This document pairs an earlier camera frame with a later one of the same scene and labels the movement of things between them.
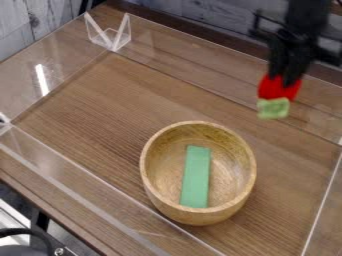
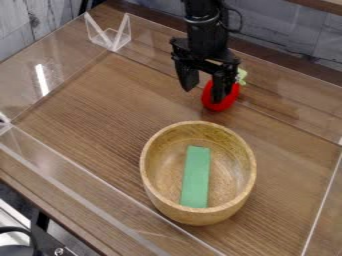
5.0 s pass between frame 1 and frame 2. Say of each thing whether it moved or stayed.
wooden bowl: stayed
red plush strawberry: moved
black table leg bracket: stayed
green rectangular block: stayed
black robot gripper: moved
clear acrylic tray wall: stayed
